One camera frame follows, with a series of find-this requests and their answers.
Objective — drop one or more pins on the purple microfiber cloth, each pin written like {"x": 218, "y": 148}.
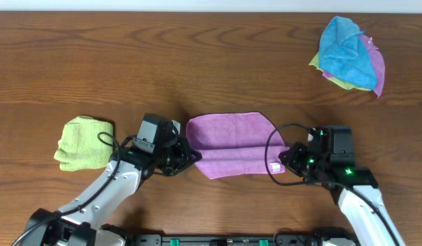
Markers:
{"x": 233, "y": 144}

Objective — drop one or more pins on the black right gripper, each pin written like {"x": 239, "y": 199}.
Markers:
{"x": 291, "y": 158}

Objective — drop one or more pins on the folded light green cloth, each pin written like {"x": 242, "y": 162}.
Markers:
{"x": 79, "y": 147}

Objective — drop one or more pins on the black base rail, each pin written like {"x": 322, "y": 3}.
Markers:
{"x": 278, "y": 240}

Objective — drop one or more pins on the yellow-green cloth in pile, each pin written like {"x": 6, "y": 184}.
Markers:
{"x": 344, "y": 85}

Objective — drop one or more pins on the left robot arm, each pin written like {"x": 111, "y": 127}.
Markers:
{"x": 83, "y": 220}

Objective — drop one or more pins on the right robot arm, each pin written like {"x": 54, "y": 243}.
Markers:
{"x": 353, "y": 189}

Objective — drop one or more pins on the blue cloth in pile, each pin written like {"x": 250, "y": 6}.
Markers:
{"x": 343, "y": 54}

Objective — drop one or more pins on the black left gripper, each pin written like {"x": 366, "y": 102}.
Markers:
{"x": 185, "y": 156}

